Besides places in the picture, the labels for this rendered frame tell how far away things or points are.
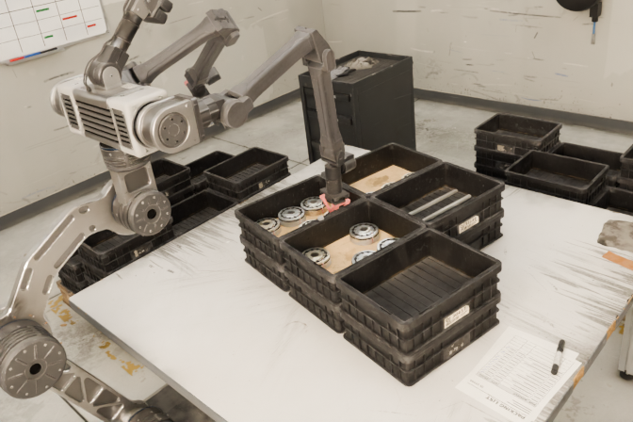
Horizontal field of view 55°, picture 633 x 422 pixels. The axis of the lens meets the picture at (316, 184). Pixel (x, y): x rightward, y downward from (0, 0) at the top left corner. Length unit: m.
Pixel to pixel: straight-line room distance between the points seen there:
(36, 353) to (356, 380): 0.88
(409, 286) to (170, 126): 0.87
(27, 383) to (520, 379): 1.33
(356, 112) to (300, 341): 1.96
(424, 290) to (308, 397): 0.47
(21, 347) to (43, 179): 3.18
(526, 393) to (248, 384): 0.77
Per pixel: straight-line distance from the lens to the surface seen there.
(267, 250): 2.14
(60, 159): 4.94
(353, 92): 3.58
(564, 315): 2.05
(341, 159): 2.12
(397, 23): 5.88
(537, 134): 3.78
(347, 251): 2.09
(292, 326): 2.01
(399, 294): 1.88
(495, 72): 5.45
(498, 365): 1.85
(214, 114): 1.66
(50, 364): 1.89
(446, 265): 2.00
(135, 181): 1.89
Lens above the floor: 1.97
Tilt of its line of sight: 27 degrees down
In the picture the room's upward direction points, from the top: 7 degrees counter-clockwise
